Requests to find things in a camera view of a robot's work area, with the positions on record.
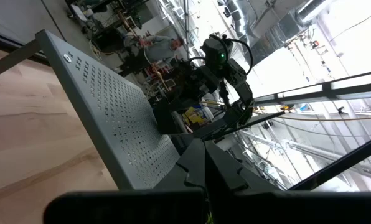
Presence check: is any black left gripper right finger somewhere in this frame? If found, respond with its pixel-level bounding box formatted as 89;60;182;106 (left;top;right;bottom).
205;139;279;200

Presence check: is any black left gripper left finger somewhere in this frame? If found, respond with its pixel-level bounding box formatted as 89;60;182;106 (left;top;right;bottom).
154;138;207;190

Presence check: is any yellow box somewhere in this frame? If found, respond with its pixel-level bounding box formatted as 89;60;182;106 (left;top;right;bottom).
182;106;209;127

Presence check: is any grey perforated metal shelf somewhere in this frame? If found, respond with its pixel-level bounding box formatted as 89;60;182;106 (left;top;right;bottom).
0;29;182;190

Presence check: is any person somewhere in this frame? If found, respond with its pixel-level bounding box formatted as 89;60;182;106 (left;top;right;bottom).
123;34;186;77

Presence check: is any overhead frame beam with lights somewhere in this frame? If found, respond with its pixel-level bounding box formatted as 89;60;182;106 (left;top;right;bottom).
253;68;371;106

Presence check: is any black frame bar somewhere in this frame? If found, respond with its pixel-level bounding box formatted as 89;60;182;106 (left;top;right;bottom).
288;133;371;191

